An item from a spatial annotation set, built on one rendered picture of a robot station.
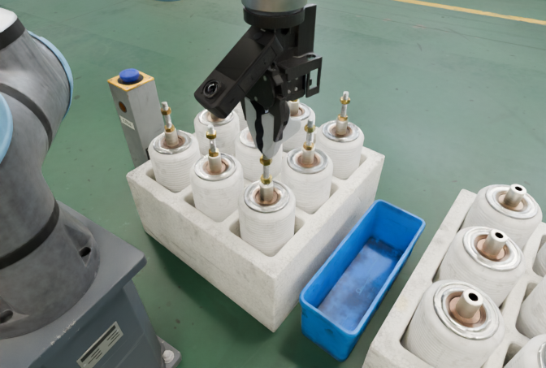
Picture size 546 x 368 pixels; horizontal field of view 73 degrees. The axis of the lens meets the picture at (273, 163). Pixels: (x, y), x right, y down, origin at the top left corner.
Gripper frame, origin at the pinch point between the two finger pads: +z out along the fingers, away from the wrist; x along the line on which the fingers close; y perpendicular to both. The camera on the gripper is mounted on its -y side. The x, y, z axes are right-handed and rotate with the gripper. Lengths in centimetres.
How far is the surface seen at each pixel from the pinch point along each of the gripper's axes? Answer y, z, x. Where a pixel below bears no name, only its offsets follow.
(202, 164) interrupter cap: -3.6, 9.5, 13.3
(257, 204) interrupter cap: -1.8, 9.5, -0.7
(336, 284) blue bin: 11.2, 34.5, -9.5
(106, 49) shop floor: 16, 35, 138
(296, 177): 7.9, 10.3, 0.9
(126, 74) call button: -5.1, 1.9, 40.1
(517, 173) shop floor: 76, 35, -16
